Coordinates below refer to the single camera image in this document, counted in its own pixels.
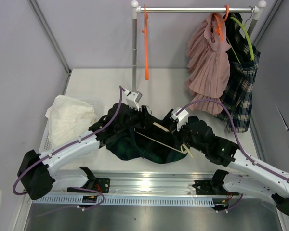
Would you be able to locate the lime green hanger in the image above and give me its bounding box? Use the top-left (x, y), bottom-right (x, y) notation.
top-left (225, 13), bottom-right (255, 63)

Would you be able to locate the aluminium mounting rail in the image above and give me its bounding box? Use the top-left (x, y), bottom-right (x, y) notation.
top-left (94, 171), bottom-right (213, 197)

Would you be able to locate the white metal clothes rack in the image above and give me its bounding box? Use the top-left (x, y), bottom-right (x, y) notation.
top-left (131, 0), bottom-right (267, 91)

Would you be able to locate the pink pleated skirt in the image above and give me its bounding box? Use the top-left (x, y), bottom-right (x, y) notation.
top-left (185, 13), bottom-right (231, 115)

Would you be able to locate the white slotted cable duct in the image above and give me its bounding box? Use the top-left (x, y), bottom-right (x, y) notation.
top-left (34, 195), bottom-right (215, 207)

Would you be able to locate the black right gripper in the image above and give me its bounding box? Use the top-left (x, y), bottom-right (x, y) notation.
top-left (165, 119), bottom-right (207, 154)

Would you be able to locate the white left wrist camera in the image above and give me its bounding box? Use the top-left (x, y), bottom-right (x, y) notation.
top-left (124, 89), bottom-right (142, 111)

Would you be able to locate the empty orange plastic hanger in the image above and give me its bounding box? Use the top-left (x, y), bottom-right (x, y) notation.
top-left (142, 5), bottom-right (149, 80)

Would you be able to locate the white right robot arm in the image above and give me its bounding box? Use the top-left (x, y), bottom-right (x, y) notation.
top-left (171, 113), bottom-right (289, 216)

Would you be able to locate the white cloth in basket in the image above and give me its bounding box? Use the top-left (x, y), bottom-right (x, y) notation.
top-left (45, 95), bottom-right (98, 147)

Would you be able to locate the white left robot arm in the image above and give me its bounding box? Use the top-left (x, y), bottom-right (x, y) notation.
top-left (17, 103), bottom-right (154, 200)

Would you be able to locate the white plastic basket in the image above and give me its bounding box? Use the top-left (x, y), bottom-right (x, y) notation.
top-left (39, 97), bottom-right (105, 159)

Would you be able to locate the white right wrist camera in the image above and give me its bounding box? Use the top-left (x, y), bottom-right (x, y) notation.
top-left (171, 107), bottom-right (189, 131)

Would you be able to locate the navy beige plaid skirt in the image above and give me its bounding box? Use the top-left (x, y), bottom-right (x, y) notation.
top-left (215, 12), bottom-right (261, 134)

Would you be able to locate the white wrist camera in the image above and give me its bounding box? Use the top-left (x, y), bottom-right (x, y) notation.
top-left (124, 89), bottom-right (142, 111)
top-left (171, 107), bottom-right (189, 131)

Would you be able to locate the orange hanger holding pink skirt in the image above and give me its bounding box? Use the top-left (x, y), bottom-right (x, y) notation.
top-left (213, 4), bottom-right (230, 42)

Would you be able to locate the cream hanger with metal hook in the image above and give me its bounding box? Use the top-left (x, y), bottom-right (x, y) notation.
top-left (130, 110), bottom-right (193, 164)

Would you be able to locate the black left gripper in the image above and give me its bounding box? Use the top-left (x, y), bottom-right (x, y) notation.
top-left (115, 103), bottom-right (157, 134)

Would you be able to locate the green plaid skirt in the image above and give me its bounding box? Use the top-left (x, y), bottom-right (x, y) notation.
top-left (106, 111), bottom-right (193, 164)

